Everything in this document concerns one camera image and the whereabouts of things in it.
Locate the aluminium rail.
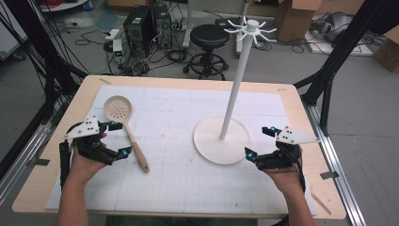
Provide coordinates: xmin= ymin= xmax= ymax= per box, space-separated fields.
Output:
xmin=0 ymin=103 xmax=64 ymax=206
xmin=302 ymin=102 xmax=367 ymax=226

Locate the thin wooden stick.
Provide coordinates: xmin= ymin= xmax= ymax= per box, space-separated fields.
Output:
xmin=310 ymin=192 xmax=332 ymax=217

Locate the small white device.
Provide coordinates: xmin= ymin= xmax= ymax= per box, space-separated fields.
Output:
xmin=112 ymin=39 xmax=124 ymax=58

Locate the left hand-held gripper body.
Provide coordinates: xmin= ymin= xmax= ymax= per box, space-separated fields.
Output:
xmin=64 ymin=115 xmax=122 ymax=166

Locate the white grid mat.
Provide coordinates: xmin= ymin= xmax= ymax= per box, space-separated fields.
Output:
xmin=44 ymin=85 xmax=317 ymax=217

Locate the white hook rack stand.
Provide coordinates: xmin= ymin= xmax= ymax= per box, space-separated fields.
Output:
xmin=193 ymin=18 xmax=279 ymax=166

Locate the grey tape piece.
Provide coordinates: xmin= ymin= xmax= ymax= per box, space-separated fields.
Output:
xmin=25 ymin=157 xmax=51 ymax=168
xmin=319 ymin=170 xmax=341 ymax=181

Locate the black computer tower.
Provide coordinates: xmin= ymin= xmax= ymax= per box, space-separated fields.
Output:
xmin=152 ymin=4 xmax=174 ymax=50
xmin=122 ymin=5 xmax=155 ymax=58

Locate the black metal frame strut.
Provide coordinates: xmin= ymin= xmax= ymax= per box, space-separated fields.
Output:
xmin=0 ymin=0 xmax=89 ymax=180
xmin=293 ymin=0 xmax=399 ymax=137

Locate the grey appliance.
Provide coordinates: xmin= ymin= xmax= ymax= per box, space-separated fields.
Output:
xmin=311 ymin=11 xmax=355 ymax=44

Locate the small cardboard box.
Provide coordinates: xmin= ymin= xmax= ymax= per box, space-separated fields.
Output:
xmin=372 ymin=25 xmax=399 ymax=73

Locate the white power strip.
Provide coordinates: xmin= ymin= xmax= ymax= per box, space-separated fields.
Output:
xmin=104 ymin=28 xmax=120 ymax=40

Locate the person's right hand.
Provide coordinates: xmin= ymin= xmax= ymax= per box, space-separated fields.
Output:
xmin=264 ymin=150 xmax=305 ymax=190

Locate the large cardboard box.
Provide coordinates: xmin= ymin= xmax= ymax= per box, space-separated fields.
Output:
xmin=274 ymin=0 xmax=324 ymax=44

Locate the black round stool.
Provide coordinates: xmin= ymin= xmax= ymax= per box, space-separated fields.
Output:
xmin=183 ymin=24 xmax=232 ymax=82

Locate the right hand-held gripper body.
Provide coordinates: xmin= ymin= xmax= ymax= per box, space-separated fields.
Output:
xmin=255 ymin=125 xmax=321 ymax=172

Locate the beige slotted spoon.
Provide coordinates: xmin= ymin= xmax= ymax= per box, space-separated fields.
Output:
xmin=103 ymin=95 xmax=151 ymax=174

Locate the white floor stand pole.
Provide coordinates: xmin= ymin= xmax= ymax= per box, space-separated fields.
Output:
xmin=182 ymin=0 xmax=195 ymax=49

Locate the person's left hand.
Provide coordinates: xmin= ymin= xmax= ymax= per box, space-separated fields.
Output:
xmin=67 ymin=133 xmax=108 ymax=186

